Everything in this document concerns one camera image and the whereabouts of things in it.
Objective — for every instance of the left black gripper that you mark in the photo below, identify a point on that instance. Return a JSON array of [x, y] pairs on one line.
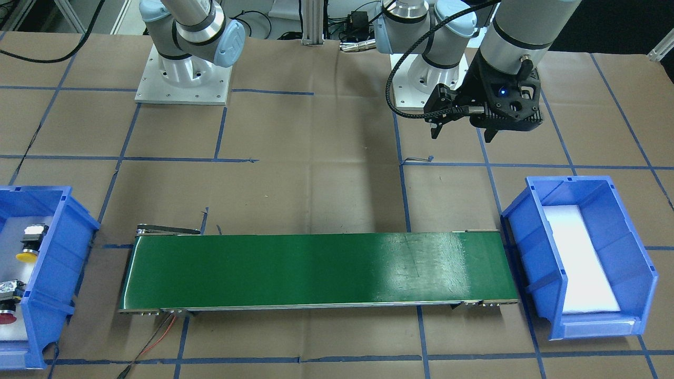
[[475, 88]]

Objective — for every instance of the yellow push button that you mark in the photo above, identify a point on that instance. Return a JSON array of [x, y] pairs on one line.
[[32, 239]]

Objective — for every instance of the red push button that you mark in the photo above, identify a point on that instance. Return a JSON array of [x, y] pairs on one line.
[[12, 293]]

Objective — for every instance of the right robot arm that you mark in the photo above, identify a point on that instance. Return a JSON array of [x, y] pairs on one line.
[[182, 29]]

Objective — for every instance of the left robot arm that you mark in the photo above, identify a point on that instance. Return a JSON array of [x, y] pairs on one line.
[[443, 31]]

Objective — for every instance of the black power adapter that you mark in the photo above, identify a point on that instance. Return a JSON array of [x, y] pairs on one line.
[[357, 20]]

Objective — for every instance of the blue bin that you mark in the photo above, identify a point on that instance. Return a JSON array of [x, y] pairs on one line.
[[53, 280], [629, 269]]

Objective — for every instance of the green conveyor belt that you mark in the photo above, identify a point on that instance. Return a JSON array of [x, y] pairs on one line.
[[282, 272]]

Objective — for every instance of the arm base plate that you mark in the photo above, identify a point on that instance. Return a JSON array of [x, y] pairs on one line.
[[189, 81], [415, 80]]

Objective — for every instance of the aluminium profile post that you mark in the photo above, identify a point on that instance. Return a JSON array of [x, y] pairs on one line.
[[312, 17]]

